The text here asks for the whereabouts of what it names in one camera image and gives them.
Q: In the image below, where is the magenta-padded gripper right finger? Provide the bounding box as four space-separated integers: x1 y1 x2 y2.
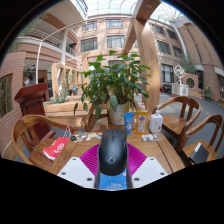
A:
126 143 169 190

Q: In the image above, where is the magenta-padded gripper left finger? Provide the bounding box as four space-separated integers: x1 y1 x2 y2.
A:
57 143 101 190

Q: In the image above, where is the black computer mouse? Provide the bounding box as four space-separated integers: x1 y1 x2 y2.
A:
97 128 129 177

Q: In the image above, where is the blue cartoon mouse pad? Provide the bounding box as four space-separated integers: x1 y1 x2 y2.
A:
97 168 129 191

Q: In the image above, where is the red and white bag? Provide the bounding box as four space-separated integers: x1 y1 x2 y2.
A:
42 125 72 161

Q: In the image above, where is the small white packet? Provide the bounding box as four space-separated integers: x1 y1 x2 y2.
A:
141 133 160 143

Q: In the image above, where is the white pump bottle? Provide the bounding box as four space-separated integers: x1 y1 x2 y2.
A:
148 104 164 135

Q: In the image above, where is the yellow liquid bottle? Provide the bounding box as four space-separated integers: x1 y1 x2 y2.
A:
135 102 150 136

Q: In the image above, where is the blue squeeze tube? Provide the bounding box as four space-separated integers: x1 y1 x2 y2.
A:
123 112 135 136

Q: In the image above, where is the wooden chair behind plant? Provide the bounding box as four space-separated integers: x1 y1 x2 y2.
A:
84 103 110 133

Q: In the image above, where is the empty wooden armchair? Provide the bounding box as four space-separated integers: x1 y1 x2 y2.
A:
152 95 202 153

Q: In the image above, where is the black notebook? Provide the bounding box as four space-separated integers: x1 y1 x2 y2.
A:
188 142 210 165

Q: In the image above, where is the wooden armchair holding red bag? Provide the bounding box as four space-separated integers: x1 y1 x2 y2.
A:
10 114 78 166

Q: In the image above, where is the dark red wooden podium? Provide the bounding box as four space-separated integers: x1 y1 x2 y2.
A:
14 83 56 145

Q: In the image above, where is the white geometric sculpture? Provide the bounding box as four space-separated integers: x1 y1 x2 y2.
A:
171 64 190 98

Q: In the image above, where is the green potted plant white pot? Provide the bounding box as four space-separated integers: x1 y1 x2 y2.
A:
73 49 152 126

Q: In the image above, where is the dark bust statue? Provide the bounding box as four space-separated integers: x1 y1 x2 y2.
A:
23 64 37 87

